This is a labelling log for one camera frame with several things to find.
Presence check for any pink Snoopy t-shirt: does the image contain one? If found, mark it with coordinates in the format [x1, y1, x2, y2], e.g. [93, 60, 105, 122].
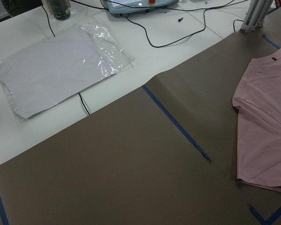
[232, 48, 281, 192]

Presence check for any brown paper table cover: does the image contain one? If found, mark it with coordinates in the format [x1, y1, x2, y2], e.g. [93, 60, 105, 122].
[0, 22, 281, 225]

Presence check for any clear bag with paper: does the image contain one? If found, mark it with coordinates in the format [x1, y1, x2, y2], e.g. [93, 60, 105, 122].
[0, 18, 134, 125]

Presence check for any grey teach pendant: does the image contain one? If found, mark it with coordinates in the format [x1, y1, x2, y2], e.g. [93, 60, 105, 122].
[104, 0, 178, 17]

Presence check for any black cable on table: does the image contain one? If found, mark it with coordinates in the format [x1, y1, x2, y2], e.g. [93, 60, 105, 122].
[70, 0, 249, 48]

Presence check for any aluminium frame post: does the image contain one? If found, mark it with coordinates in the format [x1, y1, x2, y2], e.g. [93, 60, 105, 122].
[240, 0, 273, 34]

